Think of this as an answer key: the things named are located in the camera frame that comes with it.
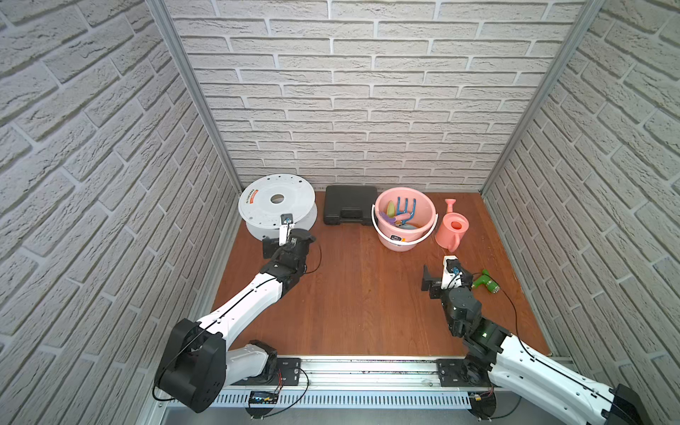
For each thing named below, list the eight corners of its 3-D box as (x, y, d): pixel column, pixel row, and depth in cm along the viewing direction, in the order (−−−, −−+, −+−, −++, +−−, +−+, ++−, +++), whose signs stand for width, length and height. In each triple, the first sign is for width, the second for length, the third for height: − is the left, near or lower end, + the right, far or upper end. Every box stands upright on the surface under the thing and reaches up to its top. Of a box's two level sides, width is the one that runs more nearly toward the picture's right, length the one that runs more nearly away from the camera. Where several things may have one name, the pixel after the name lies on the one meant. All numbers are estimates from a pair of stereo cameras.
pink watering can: (431, 250, 103) (440, 232, 93) (440, 217, 114) (449, 197, 104) (455, 258, 101) (467, 240, 91) (461, 223, 111) (472, 204, 102)
